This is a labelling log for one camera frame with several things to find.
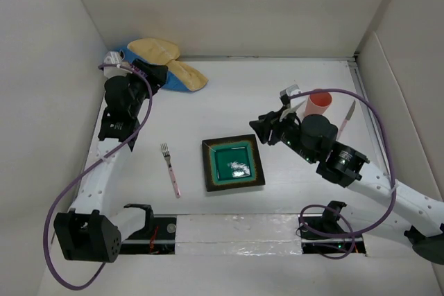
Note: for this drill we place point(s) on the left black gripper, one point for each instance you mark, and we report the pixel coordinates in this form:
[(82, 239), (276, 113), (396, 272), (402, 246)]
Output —
[(155, 74)]

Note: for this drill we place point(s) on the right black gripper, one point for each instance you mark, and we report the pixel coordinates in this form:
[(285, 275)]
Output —
[(270, 121)]

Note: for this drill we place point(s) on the blue yellow cartoon placemat cloth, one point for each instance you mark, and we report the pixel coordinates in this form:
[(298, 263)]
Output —
[(181, 77)]

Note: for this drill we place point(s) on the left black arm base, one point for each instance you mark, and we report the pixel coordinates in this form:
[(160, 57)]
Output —
[(157, 237)]

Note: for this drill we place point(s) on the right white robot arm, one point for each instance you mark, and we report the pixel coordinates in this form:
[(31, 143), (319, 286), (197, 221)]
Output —
[(411, 219)]

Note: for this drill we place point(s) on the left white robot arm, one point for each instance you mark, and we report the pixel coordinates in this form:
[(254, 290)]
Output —
[(90, 230)]

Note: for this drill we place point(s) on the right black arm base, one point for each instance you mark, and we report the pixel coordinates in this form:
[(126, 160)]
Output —
[(321, 231)]

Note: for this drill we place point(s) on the green square ceramic plate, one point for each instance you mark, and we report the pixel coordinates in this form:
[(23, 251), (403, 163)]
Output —
[(232, 163)]

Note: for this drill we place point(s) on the pink plastic cup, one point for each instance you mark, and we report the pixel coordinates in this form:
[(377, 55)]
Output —
[(318, 103)]

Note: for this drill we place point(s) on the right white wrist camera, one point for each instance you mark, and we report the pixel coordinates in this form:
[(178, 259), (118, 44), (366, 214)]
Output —
[(290, 102)]

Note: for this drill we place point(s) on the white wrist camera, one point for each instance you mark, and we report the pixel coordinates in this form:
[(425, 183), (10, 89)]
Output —
[(290, 102), (114, 58)]

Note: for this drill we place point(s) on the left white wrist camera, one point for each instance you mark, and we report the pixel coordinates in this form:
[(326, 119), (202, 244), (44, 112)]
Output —
[(114, 58)]

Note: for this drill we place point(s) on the pink handled fork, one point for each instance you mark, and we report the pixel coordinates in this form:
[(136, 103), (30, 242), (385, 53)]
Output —
[(167, 158)]

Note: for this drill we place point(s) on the pink handled knife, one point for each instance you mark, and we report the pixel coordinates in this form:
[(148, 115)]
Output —
[(346, 120)]

